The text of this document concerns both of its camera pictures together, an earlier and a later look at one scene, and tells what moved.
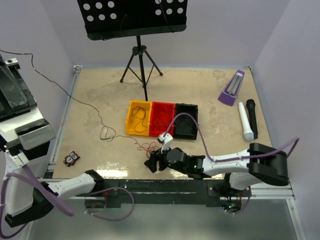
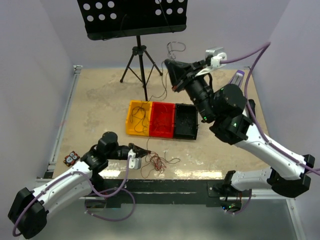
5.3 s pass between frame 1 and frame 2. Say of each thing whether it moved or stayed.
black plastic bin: stayed
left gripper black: moved
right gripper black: moved
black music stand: stayed
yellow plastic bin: stayed
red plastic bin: stayed
